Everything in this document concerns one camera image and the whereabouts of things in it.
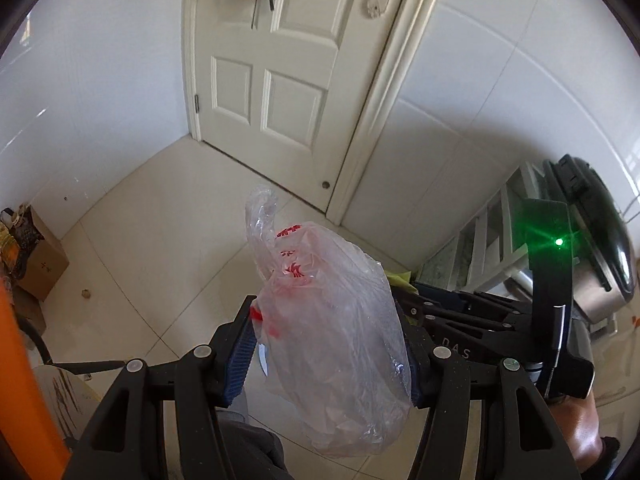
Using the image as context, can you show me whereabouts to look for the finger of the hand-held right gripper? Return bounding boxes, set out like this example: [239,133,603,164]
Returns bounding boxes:
[407,302,534,362]
[412,282,534,320]

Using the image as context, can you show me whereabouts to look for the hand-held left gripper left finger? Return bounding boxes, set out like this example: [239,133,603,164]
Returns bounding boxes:
[64,295,258,480]

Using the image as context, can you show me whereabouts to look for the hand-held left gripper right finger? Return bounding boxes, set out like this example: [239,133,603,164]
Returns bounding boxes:
[393,299,583,480]

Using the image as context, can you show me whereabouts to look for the yellow-green wrapper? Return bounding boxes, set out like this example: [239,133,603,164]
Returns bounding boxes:
[384,270,420,326]

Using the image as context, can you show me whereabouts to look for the clear plastic bag red print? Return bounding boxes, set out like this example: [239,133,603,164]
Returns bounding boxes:
[244,186,414,459]

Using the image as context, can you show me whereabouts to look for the black lidded rice cooker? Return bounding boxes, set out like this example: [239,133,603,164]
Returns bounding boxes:
[542,154,638,333]

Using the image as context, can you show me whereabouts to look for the person's grey trouser leg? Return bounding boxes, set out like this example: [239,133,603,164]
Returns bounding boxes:
[215,394,290,480]

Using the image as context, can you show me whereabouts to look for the black metal rod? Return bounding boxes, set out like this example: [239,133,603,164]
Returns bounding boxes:
[20,314,127,377]

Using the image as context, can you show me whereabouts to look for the white stained board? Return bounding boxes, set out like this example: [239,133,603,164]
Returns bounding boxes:
[34,365,103,443]

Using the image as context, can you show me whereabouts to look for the cardboard box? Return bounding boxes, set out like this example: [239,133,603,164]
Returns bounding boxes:
[17,205,71,302]

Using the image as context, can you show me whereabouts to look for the orange chair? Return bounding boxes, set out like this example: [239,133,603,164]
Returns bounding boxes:
[0,280,71,477]

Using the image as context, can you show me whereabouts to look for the dark patterned bag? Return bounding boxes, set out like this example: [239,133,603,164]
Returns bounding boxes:
[12,205,43,276]

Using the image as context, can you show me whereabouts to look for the white panelled door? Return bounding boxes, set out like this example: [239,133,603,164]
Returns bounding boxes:
[192,0,407,211]

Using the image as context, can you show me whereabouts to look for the cooking oil bottle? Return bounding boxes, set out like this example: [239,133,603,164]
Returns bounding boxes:
[0,208,21,275]

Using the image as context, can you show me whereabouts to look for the white door frame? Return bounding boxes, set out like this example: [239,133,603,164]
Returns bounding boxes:
[181,0,452,229]

